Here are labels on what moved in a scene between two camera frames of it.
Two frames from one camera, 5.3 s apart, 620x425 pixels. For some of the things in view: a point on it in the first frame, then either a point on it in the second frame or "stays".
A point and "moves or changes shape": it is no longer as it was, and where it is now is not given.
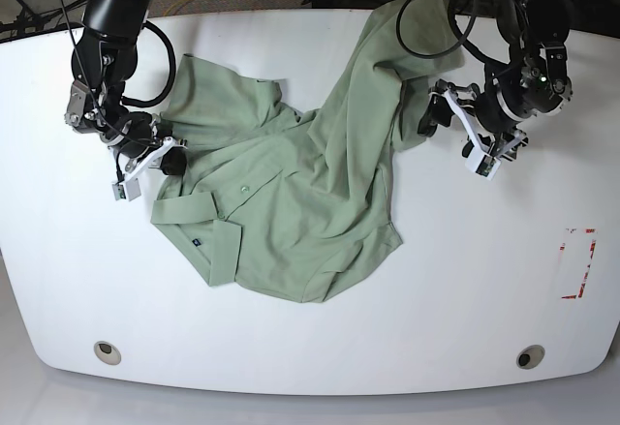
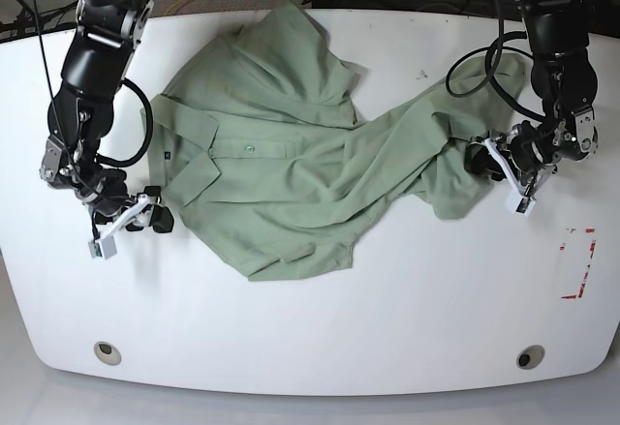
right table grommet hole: (530, 356) stays
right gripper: (491, 113) → (522, 150)
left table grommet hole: (107, 352) stays
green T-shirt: (287, 204) moves or changes shape
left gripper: (144, 135) → (112, 197)
